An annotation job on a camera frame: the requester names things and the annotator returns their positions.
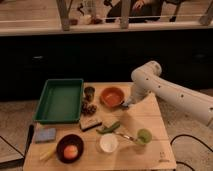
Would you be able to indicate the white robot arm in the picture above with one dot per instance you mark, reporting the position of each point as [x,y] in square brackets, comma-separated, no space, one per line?
[147,78]

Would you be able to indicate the red bowl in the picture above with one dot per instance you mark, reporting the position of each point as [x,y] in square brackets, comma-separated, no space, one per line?
[112,97]

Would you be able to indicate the dark brown bowl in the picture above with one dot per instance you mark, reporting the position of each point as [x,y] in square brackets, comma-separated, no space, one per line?
[70,139]

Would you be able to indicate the small metal cup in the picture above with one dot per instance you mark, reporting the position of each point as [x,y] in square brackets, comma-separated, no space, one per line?
[89,93]

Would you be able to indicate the dark grape bunch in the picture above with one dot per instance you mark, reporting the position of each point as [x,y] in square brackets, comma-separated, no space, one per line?
[88,109]

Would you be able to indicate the green cucumber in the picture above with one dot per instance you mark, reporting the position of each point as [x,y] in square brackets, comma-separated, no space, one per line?
[110,129]

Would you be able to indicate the black board eraser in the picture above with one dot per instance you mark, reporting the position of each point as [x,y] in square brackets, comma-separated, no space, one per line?
[87,124]

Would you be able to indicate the metal spoon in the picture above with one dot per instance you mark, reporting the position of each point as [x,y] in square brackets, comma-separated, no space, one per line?
[124,136]

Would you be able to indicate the green plastic tray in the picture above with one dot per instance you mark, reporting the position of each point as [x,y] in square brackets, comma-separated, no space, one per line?
[60,102]

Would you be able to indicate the green cup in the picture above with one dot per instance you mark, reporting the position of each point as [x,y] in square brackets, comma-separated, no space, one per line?
[144,136]

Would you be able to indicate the orange peach fruit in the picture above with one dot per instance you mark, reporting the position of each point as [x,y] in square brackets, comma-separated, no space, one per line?
[70,152]

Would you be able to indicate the blue sponge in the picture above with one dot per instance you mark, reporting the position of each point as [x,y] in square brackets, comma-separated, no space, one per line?
[45,135]

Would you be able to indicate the person in background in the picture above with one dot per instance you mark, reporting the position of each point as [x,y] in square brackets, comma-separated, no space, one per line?
[141,11]

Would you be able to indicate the yellow banana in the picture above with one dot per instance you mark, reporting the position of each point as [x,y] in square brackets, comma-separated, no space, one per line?
[47,152]

